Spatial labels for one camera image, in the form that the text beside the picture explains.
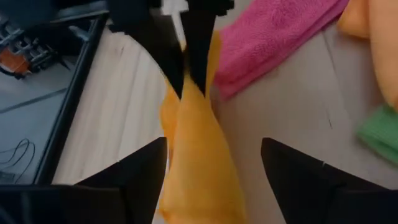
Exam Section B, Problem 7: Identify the large orange microfiber towel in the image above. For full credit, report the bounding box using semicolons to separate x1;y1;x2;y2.
337;0;398;113

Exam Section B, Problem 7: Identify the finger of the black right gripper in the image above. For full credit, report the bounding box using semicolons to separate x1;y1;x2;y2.
107;0;185;101
181;0;234;98

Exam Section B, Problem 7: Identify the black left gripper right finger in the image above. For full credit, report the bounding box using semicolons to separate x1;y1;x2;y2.
261;136;388;224

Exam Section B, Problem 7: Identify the green microfiber towel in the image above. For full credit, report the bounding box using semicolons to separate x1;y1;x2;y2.
356;104;398;166

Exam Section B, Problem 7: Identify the black floor cable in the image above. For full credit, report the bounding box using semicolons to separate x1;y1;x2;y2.
0;138;35;184

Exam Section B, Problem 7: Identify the long pink microfiber towel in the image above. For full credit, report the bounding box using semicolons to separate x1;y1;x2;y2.
213;0;351;101

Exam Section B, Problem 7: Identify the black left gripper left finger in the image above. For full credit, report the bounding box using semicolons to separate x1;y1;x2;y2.
74;136;169;224

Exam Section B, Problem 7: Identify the black metal table frame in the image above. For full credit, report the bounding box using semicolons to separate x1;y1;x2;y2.
32;14;109;186

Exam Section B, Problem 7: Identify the small orange microfiber towel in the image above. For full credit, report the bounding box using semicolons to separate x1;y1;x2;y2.
158;30;248;224

